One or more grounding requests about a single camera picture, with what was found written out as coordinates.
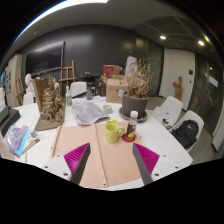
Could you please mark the small paint jar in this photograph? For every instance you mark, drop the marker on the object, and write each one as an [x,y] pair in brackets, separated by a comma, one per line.
[33,134]

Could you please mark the small white cup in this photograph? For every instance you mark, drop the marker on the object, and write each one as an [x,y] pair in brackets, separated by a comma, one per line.
[107,109]

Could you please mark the grey printed newspaper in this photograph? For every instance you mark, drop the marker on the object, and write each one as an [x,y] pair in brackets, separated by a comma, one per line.
[88,113]

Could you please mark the white papers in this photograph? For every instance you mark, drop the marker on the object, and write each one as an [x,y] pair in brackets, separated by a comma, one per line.
[161,115]

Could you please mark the golden-brown relief sculpture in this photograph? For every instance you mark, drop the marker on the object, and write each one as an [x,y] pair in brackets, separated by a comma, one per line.
[50,103]

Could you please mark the tan flat mat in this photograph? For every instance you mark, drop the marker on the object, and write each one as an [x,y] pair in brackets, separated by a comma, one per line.
[110,160]

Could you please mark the black wall screen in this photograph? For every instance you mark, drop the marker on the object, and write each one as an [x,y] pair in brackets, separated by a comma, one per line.
[45,58]

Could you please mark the black backpack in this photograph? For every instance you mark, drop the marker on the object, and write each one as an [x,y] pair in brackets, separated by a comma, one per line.
[185,133]

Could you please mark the brown cardboard box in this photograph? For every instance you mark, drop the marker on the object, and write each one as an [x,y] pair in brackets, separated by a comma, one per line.
[113,91]

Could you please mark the small yellow tag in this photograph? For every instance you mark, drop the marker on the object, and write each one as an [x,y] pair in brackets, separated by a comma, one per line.
[111,121]

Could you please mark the black box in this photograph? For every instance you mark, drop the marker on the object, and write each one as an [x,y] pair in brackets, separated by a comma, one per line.
[9,118]

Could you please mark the colourful printed book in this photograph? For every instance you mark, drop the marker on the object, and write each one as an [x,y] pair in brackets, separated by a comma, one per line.
[16,138]

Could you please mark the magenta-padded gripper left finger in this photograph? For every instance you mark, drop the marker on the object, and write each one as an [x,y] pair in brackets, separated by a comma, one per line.
[75,160]

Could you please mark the grey spray bottle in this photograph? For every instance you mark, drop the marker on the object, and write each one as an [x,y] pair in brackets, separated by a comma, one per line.
[89,95]

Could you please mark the yellow-green mug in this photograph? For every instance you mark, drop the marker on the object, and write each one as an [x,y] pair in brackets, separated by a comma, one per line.
[112,133]

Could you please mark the dried plant in grey pot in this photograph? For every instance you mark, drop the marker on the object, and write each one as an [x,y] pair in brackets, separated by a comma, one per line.
[133,105]

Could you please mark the wooden figure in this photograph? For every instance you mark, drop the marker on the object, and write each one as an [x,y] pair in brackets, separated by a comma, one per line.
[178,88]

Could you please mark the white plaster bust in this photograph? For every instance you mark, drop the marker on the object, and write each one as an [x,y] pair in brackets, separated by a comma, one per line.
[29,81]

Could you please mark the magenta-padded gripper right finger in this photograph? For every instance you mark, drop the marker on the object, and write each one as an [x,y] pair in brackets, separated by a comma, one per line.
[148,160]

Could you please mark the clear dark-labelled drink bottle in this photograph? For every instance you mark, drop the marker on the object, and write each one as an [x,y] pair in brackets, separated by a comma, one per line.
[132,126]

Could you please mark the green-labelled spray bottle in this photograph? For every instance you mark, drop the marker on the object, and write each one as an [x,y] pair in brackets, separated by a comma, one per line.
[68,99]

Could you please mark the round ceiling light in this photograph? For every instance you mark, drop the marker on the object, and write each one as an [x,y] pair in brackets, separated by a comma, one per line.
[201,42]
[162,37]

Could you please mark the wooden easel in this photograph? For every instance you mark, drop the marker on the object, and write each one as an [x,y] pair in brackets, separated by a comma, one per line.
[67,79]

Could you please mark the grey plant saucer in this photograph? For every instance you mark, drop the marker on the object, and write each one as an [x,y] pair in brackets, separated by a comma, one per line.
[122,115]

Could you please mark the red box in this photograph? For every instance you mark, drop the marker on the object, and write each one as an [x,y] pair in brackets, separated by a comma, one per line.
[110,70]

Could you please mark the white chair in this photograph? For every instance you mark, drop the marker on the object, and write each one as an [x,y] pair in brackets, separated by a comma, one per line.
[79,88]
[28,99]
[173,105]
[196,116]

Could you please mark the flat round red coaster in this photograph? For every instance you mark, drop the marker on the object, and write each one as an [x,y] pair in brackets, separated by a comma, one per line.
[124,138]

